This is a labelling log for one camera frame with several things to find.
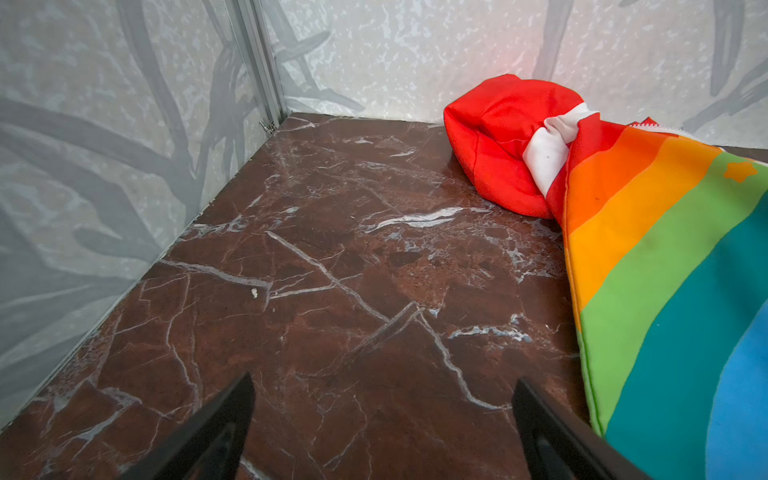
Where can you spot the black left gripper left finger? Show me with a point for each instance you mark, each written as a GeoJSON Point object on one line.
{"type": "Point", "coordinates": [209, 444]}

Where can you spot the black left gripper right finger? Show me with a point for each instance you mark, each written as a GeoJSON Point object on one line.
{"type": "Point", "coordinates": [559, 445]}

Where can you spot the rainbow striped child jacket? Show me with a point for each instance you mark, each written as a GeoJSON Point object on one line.
{"type": "Point", "coordinates": [665, 242]}

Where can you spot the aluminium frame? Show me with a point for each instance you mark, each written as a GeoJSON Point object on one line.
{"type": "Point", "coordinates": [252, 37]}

